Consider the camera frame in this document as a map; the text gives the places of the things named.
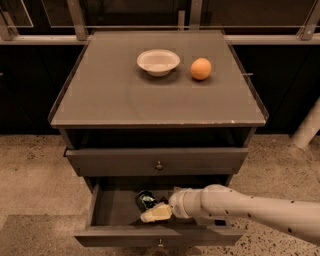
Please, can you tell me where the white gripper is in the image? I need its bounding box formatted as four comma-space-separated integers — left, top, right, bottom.
140, 188, 202, 223

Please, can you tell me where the green soda can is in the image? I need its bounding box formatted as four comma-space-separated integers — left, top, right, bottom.
135, 190, 157, 212

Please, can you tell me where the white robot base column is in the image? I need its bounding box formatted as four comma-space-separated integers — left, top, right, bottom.
292, 97, 320, 149

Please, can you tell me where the round top drawer knob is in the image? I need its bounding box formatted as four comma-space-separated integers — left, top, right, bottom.
155, 161, 164, 171

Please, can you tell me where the open middle drawer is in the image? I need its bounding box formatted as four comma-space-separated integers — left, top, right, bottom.
74, 175, 243, 247

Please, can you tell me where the closed top drawer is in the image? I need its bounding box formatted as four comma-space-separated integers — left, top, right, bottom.
66, 147, 248, 177

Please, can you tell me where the grey drawer cabinet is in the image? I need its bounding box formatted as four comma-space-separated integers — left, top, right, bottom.
47, 29, 270, 195

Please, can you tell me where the orange fruit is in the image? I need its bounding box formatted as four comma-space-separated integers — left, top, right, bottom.
190, 58, 212, 80

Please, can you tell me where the white paper bowl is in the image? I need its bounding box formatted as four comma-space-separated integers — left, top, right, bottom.
137, 49, 180, 77

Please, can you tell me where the metal window rail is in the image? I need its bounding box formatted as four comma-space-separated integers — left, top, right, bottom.
1, 0, 320, 45

